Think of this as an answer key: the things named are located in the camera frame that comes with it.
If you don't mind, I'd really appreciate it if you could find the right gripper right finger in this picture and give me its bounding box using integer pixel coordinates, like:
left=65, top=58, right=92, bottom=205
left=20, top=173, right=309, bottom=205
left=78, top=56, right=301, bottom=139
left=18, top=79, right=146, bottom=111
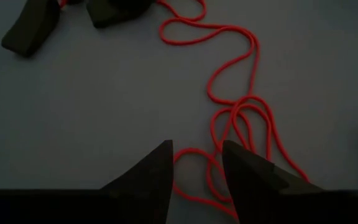
left=221, top=139, right=323, bottom=224

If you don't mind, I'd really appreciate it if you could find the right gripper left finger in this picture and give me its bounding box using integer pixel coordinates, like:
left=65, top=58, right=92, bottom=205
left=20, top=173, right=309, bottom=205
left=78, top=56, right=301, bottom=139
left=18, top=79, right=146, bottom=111
left=99, top=139, right=175, bottom=224

